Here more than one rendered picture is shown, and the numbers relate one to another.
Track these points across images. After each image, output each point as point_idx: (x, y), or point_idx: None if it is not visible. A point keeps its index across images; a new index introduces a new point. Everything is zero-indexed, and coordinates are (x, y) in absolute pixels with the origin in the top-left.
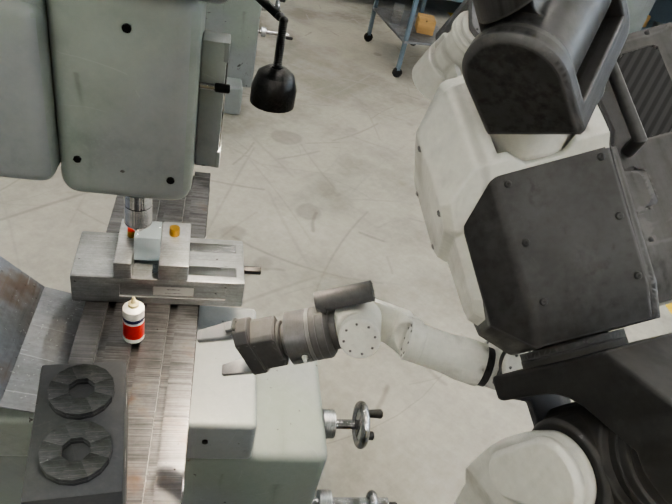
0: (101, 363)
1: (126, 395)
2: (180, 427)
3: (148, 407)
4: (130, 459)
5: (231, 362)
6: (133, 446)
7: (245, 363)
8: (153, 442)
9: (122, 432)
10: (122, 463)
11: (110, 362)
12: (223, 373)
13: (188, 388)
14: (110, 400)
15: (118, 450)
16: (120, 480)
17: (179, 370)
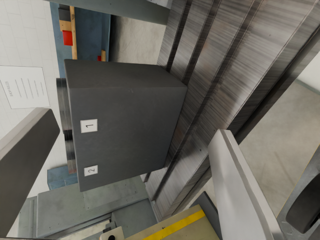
0: (66, 79)
1: (100, 112)
2: (225, 114)
3: (212, 66)
4: (182, 114)
5: (226, 150)
6: (187, 104)
7: (234, 208)
8: (207, 106)
9: (76, 160)
10: (78, 179)
11: (67, 82)
12: (208, 150)
13: (273, 54)
14: (67, 130)
15: (76, 170)
16: (78, 186)
17: (285, 1)
